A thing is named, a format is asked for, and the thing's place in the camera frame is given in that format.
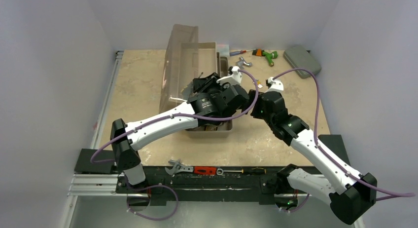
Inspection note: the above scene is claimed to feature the beige plastic tool box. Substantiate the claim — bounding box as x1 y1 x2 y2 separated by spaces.
158 24 234 138

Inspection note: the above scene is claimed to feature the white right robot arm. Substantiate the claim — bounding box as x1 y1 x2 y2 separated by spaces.
249 90 377 225

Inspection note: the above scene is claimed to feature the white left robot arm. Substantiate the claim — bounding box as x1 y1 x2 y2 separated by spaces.
110 67 249 193

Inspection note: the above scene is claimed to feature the clear plastic screw box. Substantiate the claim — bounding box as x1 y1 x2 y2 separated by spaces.
216 43 230 57

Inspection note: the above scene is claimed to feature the red blue small screwdriver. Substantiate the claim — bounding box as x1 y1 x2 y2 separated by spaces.
229 50 252 56

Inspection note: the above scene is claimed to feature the green orange spray nozzle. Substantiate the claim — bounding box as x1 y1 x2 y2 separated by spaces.
252 49 278 67

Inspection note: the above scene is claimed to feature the grey sharpening stone block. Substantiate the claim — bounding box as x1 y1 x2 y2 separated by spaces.
283 45 322 75

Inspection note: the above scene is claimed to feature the black orange screwdriver on base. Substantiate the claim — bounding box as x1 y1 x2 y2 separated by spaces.
222 167 266 175

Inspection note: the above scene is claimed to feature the black right corner block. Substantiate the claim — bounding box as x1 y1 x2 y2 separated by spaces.
318 134 350 165

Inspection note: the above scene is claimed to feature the black corner block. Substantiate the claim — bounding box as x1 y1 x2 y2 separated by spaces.
74 149 116 174
318 134 350 165

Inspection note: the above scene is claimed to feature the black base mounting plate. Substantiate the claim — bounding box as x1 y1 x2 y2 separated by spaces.
116 166 309 207

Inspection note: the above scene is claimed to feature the black left corner block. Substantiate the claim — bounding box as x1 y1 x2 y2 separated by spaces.
74 149 116 174

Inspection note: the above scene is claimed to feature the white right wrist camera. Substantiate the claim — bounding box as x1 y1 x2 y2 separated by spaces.
265 77 284 93

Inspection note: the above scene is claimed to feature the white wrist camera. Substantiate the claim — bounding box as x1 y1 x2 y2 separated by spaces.
265 77 284 93
216 66 243 85

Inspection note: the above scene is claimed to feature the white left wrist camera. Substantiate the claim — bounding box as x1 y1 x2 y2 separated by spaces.
216 66 243 85

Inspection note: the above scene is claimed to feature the red handled adjustable wrench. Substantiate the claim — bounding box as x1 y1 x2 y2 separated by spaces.
165 159 223 175

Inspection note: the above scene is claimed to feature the aluminium frame rail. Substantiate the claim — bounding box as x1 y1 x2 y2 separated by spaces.
69 174 297 200

